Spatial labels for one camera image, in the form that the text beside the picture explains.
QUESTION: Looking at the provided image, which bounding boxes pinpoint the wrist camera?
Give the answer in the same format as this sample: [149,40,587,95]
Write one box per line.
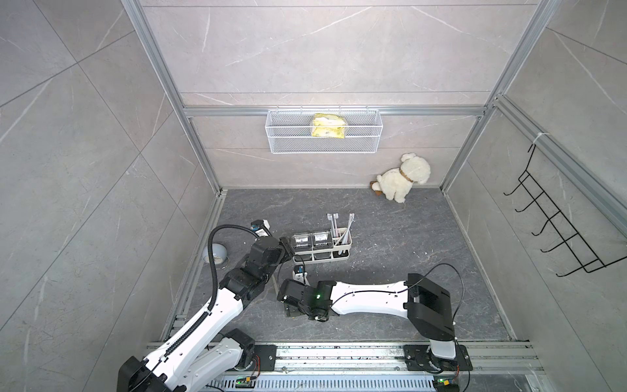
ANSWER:
[251,220,273,237]
[292,265,310,286]

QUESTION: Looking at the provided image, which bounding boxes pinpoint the white wire wall basket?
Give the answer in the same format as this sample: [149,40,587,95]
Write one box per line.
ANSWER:
[265,109,383,155]

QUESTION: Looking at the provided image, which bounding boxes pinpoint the yellow packet in basket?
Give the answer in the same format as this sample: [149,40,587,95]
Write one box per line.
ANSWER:
[310,114,348,139]

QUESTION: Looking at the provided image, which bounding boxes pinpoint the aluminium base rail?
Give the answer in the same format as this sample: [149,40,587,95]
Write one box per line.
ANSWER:
[134,341,547,392]

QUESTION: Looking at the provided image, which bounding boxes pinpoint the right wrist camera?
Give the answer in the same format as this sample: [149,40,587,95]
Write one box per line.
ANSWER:
[292,265,310,286]

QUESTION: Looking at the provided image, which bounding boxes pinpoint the dark grey toothbrush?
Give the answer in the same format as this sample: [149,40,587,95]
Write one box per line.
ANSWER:
[328,213,336,238]

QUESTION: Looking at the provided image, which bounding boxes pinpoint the white plush dog toy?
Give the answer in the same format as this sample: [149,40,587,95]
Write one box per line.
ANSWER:
[370,153,431,204]

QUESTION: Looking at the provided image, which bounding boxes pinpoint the light blue toothbrush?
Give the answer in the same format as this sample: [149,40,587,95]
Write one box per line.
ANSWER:
[331,213,341,243]

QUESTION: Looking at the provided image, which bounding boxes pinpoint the pink toothbrush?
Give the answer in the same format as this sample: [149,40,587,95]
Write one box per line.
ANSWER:
[342,212,355,244]

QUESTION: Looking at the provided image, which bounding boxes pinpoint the black wall hook rack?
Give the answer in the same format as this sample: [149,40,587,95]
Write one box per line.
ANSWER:
[503,144,626,278]

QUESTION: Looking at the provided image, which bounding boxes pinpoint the white toothbrush holder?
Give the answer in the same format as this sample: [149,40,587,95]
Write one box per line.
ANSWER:
[290,228,353,266]

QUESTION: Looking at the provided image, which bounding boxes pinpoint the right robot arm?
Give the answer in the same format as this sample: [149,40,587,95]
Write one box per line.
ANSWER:
[278,274,474,375]

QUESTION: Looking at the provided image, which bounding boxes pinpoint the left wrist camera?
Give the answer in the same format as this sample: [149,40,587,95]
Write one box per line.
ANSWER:
[251,220,273,237]

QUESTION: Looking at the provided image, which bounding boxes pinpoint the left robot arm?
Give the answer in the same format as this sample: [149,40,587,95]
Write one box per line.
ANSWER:
[116,235,295,391]

